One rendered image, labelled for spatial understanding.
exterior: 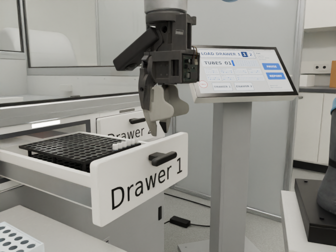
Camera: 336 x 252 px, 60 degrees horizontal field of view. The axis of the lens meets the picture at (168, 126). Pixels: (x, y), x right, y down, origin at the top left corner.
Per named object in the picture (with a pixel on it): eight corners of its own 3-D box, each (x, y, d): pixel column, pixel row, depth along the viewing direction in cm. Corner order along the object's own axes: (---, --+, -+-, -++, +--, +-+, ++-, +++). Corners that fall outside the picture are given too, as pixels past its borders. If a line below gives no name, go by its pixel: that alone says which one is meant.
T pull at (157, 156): (177, 157, 59) (177, 151, 59) (156, 167, 53) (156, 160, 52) (162, 154, 61) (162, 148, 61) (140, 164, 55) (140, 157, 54)
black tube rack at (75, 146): (141, 168, 71) (141, 142, 70) (85, 193, 57) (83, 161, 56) (80, 154, 83) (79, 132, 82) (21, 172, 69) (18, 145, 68)
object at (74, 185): (177, 170, 70) (178, 146, 69) (99, 213, 49) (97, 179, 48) (69, 147, 92) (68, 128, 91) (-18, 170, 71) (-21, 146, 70)
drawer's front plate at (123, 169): (187, 176, 71) (188, 132, 69) (99, 228, 47) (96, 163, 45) (181, 174, 72) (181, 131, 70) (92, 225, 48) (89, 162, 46)
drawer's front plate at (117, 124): (155, 136, 114) (155, 109, 112) (101, 154, 90) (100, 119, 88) (152, 136, 115) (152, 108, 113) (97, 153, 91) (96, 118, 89)
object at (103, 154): (141, 145, 70) (141, 143, 70) (83, 164, 56) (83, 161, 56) (135, 144, 71) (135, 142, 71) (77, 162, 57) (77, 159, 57)
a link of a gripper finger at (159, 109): (167, 140, 49) (171, 85, 49) (139, 136, 52) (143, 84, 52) (176, 139, 52) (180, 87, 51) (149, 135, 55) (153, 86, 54)
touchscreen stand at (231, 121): (295, 293, 143) (314, 83, 125) (210, 313, 131) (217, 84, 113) (243, 238, 190) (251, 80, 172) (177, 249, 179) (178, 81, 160)
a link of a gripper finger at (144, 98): (143, 109, 50) (147, 57, 49) (136, 108, 51) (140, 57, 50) (158, 110, 54) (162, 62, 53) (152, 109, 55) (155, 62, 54)
